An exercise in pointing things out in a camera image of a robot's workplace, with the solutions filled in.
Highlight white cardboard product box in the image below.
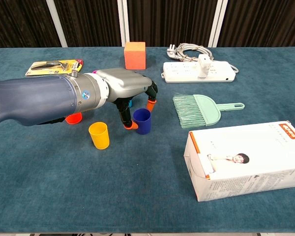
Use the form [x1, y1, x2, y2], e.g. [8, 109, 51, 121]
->
[183, 120, 295, 203]

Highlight white partition post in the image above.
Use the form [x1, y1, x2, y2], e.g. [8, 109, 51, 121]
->
[207, 0, 229, 48]
[117, 0, 127, 47]
[46, 0, 68, 48]

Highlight yellow plastic cup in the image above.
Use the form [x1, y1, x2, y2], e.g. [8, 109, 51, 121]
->
[88, 121, 111, 150]

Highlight orange plastic cup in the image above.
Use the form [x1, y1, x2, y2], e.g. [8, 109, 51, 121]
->
[65, 112, 83, 125]

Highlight white plug adapter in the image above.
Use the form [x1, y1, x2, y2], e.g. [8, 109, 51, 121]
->
[197, 54, 210, 79]

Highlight mint green hand brush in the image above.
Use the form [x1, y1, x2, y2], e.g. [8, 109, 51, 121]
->
[172, 92, 245, 129]

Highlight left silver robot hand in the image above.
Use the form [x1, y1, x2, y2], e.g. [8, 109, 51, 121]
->
[95, 68, 158, 130]

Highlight dark blue plastic cup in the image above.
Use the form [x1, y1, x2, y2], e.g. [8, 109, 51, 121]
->
[133, 108, 152, 135]

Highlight orange foam cube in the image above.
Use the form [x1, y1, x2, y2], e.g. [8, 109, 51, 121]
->
[124, 41, 147, 70]

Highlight razor in yellow package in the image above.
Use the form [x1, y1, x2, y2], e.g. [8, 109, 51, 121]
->
[24, 59, 85, 77]

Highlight white power strip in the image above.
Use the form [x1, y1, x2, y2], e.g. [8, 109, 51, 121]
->
[161, 61, 236, 84]

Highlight grey coiled power cable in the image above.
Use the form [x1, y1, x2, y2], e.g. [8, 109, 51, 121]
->
[166, 43, 239, 74]

